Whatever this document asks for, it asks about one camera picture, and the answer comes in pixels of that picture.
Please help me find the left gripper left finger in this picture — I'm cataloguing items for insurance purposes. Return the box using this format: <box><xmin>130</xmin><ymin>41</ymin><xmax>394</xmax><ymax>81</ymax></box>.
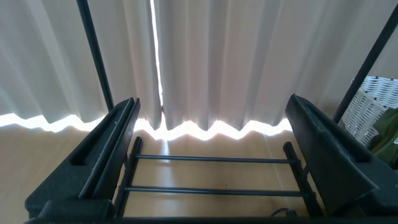
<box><xmin>24</xmin><ymin>97</ymin><xmax>141</xmax><ymax>218</ymax></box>

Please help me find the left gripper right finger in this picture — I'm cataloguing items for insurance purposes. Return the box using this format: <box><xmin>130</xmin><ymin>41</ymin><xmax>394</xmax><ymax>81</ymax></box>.
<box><xmin>285</xmin><ymin>93</ymin><xmax>398</xmax><ymax>217</ymax></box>

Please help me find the white laundry basket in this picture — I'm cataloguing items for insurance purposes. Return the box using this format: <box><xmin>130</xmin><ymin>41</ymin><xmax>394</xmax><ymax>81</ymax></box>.
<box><xmin>337</xmin><ymin>75</ymin><xmax>398</xmax><ymax>147</ymax></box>

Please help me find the black clothes rack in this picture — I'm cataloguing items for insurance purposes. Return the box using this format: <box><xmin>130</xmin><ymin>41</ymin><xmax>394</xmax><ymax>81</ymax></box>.
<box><xmin>76</xmin><ymin>0</ymin><xmax>398</xmax><ymax>218</ymax></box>

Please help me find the green garment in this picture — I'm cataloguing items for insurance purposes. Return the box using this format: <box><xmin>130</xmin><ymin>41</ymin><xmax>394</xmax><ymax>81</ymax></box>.
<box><xmin>366</xmin><ymin>107</ymin><xmax>398</xmax><ymax>170</ymax></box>

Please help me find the beige curtain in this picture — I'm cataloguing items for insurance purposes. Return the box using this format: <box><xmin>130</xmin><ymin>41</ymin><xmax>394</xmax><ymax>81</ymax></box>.
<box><xmin>0</xmin><ymin>0</ymin><xmax>398</xmax><ymax>131</ymax></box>

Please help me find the black cable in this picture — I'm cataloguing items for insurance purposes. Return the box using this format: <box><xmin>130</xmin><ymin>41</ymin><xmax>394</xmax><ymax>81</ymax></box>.
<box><xmin>269</xmin><ymin>207</ymin><xmax>298</xmax><ymax>218</ymax></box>

